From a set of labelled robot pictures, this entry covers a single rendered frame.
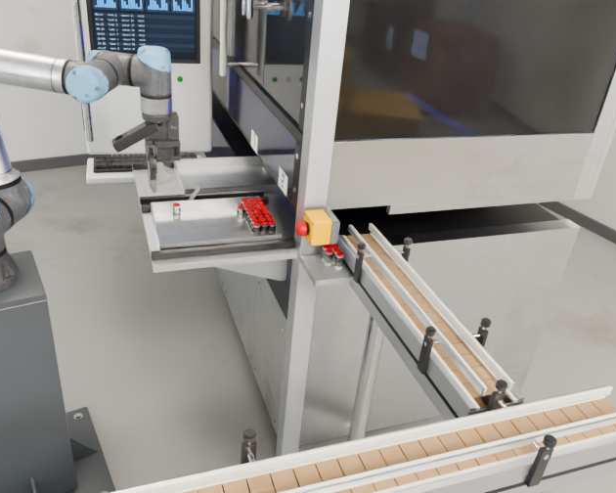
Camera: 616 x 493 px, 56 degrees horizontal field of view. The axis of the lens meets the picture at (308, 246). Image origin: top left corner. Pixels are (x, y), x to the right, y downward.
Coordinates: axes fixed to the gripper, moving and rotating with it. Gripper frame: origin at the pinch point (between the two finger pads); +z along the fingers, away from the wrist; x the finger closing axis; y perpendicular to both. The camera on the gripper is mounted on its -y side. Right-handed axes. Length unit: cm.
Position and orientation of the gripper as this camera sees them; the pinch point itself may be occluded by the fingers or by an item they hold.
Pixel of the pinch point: (151, 187)
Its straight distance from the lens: 157.8
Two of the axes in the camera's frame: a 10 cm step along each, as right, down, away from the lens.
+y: 9.4, -0.9, 3.2
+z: -0.9, 8.7, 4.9
